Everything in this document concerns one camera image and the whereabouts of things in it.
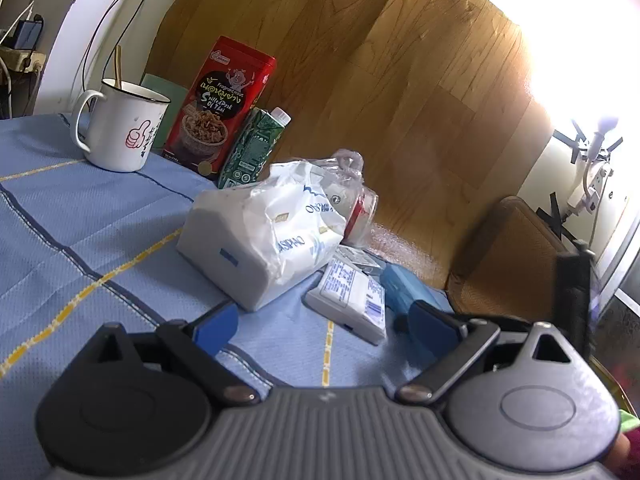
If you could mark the power strip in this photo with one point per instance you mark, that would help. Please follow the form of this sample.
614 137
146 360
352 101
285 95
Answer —
22 59

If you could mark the blue striped tablecloth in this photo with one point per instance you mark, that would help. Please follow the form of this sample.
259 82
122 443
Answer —
100 250

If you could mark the black wall tape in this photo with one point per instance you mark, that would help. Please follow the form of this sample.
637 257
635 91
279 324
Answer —
580 142

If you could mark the metal spoon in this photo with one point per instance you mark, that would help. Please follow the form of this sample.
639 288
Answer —
118 67

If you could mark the flat clear wrapper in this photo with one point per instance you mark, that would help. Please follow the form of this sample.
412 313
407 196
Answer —
357 258

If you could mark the white wall socket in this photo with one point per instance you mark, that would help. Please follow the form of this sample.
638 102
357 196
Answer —
595 175

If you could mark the red food tin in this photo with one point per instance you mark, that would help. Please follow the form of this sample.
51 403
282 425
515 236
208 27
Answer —
215 105

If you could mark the white enamel mug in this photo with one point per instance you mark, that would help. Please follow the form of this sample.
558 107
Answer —
125 130

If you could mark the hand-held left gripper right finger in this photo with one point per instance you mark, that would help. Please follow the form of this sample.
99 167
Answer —
431 324

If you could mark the blue soft pack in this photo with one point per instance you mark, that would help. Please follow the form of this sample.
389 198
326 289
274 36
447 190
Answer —
400 285

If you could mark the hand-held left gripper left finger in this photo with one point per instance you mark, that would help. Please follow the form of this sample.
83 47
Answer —
216 330

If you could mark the large white tissue pack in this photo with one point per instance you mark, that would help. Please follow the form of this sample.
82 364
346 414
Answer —
250 240

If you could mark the small white tissue packet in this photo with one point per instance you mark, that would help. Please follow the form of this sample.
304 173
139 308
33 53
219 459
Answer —
350 300

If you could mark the green card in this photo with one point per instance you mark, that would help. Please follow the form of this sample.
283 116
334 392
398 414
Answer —
172 90

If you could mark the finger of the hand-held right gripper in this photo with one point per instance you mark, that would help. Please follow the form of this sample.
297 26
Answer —
575 300

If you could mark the black charger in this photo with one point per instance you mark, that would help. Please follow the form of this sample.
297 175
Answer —
27 34

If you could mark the green drink carton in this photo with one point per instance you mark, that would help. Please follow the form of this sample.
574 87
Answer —
255 147

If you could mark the knotted clear plastic bag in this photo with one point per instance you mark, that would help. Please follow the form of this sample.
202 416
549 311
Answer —
350 195

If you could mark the wooden chair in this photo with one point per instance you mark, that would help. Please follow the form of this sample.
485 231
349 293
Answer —
515 260

